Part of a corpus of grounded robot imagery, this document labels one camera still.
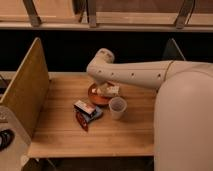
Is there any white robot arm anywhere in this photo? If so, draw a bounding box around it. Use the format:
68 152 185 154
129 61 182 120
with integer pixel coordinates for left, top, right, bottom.
86 48 213 171

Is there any white snack bar package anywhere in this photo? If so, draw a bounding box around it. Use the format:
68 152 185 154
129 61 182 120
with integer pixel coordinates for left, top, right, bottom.
92 83 120 98

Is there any brown round plate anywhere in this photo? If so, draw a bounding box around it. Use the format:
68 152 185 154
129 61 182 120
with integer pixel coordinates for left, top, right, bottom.
88 83 114 106

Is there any orange white snack box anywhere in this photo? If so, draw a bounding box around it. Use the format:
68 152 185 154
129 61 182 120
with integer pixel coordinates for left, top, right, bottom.
74 100 95 116

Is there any dark red snack wrapper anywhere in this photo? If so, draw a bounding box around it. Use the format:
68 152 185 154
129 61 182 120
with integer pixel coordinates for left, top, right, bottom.
76 112 88 131

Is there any right dark side panel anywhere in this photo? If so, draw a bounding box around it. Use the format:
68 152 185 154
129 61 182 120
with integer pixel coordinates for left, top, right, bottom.
162 38 186 61

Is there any left wooden side panel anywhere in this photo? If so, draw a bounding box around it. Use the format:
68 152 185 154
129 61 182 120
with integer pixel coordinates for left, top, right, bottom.
0 37 50 145

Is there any black cable coil left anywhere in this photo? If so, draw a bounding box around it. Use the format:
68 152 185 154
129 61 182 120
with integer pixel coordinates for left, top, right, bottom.
0 128 16 153

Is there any wooden shelf rail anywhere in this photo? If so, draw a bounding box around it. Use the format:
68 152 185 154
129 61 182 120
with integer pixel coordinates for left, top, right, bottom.
0 0 213 32

